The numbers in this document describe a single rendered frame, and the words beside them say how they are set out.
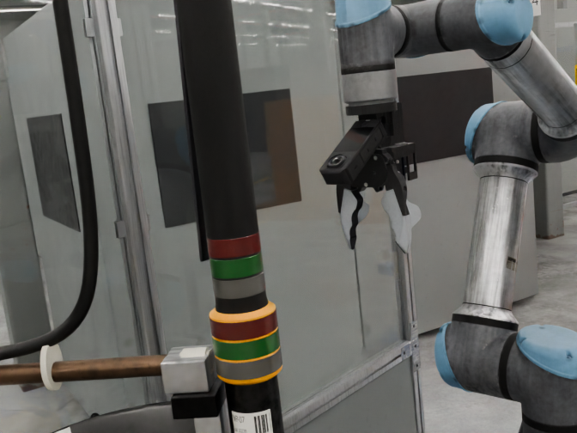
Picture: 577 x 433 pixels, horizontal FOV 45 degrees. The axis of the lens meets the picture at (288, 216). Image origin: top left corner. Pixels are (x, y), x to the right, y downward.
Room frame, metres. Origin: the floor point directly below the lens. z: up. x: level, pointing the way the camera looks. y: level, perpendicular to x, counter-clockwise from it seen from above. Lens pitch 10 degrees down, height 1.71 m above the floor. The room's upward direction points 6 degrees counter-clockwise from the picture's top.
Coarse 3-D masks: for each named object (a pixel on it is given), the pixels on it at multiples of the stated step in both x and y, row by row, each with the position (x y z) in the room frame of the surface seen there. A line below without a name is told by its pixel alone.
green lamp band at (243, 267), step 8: (256, 256) 0.43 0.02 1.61; (216, 264) 0.43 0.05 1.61; (224, 264) 0.42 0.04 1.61; (232, 264) 0.42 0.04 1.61; (240, 264) 0.42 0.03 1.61; (248, 264) 0.42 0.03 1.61; (256, 264) 0.43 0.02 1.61; (216, 272) 0.43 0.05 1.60; (224, 272) 0.42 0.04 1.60; (232, 272) 0.42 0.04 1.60; (240, 272) 0.42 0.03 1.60; (248, 272) 0.42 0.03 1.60; (256, 272) 0.43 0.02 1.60
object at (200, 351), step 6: (186, 348) 0.45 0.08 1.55; (192, 348) 0.44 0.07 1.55; (198, 348) 0.44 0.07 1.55; (204, 348) 0.44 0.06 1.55; (180, 354) 0.44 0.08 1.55; (186, 354) 0.44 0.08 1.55; (192, 354) 0.44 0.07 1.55; (198, 354) 0.44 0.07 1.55; (204, 354) 0.44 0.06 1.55; (210, 354) 0.44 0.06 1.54; (210, 360) 0.44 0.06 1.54; (210, 366) 0.44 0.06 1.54
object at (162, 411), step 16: (96, 416) 0.58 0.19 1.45; (112, 416) 0.58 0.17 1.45; (128, 416) 0.58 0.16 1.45; (144, 416) 0.58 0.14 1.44; (160, 416) 0.58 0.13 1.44; (80, 432) 0.57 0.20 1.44; (96, 432) 0.57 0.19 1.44; (112, 432) 0.57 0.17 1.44; (128, 432) 0.57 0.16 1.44; (144, 432) 0.57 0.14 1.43; (160, 432) 0.57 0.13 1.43; (176, 432) 0.57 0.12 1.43; (192, 432) 0.57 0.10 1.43
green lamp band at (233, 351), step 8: (272, 336) 0.43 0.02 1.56; (216, 344) 0.43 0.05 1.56; (224, 344) 0.42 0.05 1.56; (232, 344) 0.42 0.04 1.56; (240, 344) 0.42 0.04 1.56; (248, 344) 0.42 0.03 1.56; (256, 344) 0.42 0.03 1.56; (264, 344) 0.42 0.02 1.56; (272, 344) 0.43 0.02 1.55; (216, 352) 0.43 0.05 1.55; (224, 352) 0.42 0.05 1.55; (232, 352) 0.42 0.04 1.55; (240, 352) 0.42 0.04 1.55; (248, 352) 0.42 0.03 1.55; (256, 352) 0.42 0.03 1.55; (264, 352) 0.42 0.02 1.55; (232, 360) 0.42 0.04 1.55; (240, 360) 0.42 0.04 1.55
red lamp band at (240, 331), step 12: (216, 324) 0.42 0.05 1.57; (228, 324) 0.42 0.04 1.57; (240, 324) 0.42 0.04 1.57; (252, 324) 0.42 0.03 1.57; (264, 324) 0.42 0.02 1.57; (276, 324) 0.43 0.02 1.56; (216, 336) 0.42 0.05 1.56; (228, 336) 0.42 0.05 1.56; (240, 336) 0.42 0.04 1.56; (252, 336) 0.42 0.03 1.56
